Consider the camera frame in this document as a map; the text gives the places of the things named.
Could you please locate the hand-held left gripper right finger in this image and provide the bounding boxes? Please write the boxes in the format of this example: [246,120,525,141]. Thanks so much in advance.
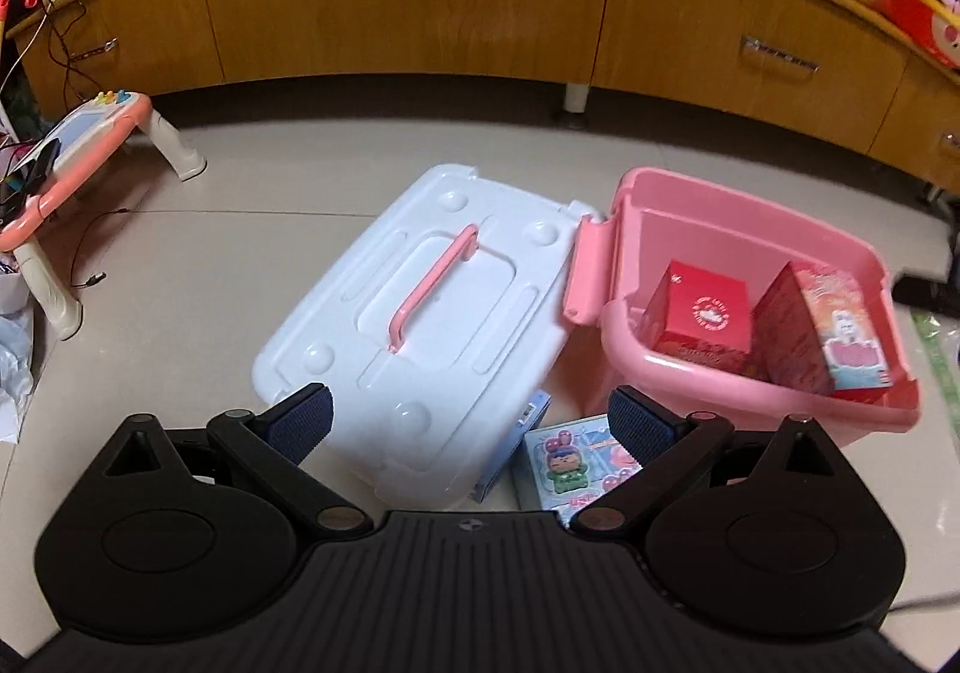
[570,385,856,537]

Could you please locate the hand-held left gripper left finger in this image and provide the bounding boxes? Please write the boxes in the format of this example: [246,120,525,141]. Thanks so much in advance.
[105,383,374,540]

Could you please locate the light blue figure toy box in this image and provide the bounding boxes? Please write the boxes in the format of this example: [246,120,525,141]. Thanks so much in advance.
[523,410,646,510]

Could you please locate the pink plastic storage box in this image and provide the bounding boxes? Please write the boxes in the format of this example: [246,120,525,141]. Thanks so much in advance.
[559,167,922,453]

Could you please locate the pale blue cardboard box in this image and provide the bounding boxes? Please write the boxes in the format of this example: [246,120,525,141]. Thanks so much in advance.
[471,388,554,503]

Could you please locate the red cardboard box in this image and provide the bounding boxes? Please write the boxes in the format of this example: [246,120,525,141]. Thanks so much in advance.
[643,259,753,374]

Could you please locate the pink cartoon print box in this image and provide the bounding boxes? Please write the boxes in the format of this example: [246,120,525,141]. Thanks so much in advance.
[752,260,893,395]

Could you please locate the white plastic bag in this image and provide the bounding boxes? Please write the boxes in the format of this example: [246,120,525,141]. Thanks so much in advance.
[0,305,37,445]

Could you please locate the green patterned sheet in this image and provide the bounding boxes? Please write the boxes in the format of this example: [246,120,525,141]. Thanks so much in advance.
[911,309,960,420]

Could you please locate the pink kids drawing table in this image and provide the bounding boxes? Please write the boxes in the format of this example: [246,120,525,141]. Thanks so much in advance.
[0,89,209,342]

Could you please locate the black device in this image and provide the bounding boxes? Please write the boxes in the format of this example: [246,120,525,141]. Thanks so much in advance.
[28,139,62,196]

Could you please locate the wooden cabinet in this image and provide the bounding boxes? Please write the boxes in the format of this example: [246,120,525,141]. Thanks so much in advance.
[7,0,960,209]

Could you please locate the red and yellow box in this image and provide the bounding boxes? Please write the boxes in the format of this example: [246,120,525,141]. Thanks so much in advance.
[874,0,960,70]

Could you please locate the white lid with pink handle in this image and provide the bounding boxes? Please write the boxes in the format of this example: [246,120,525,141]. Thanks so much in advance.
[251,163,605,510]

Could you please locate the black cable with plug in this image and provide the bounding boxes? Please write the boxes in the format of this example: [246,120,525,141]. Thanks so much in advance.
[71,208,133,292]

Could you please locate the tangled black cables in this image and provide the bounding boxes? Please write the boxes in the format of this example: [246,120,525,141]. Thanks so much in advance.
[0,0,121,145]

